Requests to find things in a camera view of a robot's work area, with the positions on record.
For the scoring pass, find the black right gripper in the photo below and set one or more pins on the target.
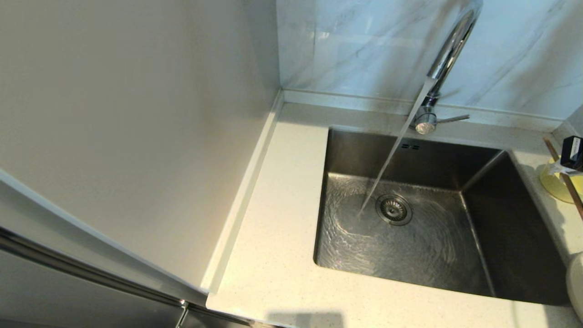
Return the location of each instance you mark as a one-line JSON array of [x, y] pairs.
[[574, 154]]

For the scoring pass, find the small yellow bowl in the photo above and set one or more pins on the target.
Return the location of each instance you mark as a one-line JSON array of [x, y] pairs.
[[553, 189]]

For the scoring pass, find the white round plate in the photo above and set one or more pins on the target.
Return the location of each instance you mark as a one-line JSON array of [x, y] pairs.
[[576, 287]]

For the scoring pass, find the chrome gooseneck kitchen faucet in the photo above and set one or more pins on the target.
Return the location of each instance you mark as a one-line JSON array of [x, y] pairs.
[[452, 43]]

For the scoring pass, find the stainless steel sink basin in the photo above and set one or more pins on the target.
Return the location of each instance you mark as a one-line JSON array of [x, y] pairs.
[[432, 259]]

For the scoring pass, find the round metal drain strainer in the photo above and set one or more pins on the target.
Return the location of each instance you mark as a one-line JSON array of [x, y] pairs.
[[393, 210]]

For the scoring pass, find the white tall cabinet side panel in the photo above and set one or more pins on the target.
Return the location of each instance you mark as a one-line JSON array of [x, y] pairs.
[[136, 114]]

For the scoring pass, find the grey steel appliance front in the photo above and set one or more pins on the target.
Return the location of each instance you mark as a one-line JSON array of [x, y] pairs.
[[68, 296]]

